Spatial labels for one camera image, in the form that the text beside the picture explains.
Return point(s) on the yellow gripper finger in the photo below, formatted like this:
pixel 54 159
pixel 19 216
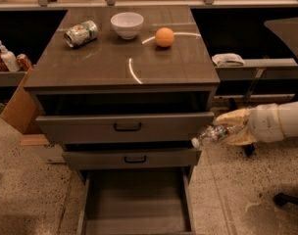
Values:
pixel 237 117
pixel 241 138

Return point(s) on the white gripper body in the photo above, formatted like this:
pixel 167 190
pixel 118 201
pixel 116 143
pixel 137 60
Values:
pixel 265 123

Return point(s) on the clear plastic water bottle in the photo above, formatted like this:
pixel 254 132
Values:
pixel 215 133

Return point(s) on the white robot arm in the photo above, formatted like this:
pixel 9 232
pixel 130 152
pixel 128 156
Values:
pixel 288 117

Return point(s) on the middle grey drawer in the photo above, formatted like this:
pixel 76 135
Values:
pixel 85 160

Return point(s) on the grey drawer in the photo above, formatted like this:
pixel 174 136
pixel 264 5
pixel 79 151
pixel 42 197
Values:
pixel 137 201
pixel 85 160
pixel 123 128

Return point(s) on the grey drawer cabinet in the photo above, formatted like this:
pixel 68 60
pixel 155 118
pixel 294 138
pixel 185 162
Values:
pixel 110 76

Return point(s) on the bottom grey drawer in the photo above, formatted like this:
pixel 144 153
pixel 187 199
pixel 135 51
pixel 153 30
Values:
pixel 137 201

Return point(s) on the top grey drawer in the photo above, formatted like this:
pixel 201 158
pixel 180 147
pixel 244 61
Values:
pixel 123 128

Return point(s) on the white pump bottle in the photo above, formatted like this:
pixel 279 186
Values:
pixel 9 58

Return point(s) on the folded white cloth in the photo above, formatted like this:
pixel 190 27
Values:
pixel 227 60

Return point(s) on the black chair base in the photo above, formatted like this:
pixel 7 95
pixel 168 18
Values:
pixel 283 199

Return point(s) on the dark side table top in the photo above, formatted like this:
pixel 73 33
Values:
pixel 287 31

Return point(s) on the orange fruit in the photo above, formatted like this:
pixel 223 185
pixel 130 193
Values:
pixel 164 37

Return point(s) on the white bowl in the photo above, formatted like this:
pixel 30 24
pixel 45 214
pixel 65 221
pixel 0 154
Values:
pixel 127 25

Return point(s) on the crushed green soda can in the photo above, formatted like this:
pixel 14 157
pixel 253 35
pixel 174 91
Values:
pixel 81 33

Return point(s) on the white box on floor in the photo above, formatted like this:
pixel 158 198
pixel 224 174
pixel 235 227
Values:
pixel 47 152

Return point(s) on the brown cardboard box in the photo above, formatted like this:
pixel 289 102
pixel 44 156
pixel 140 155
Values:
pixel 21 112

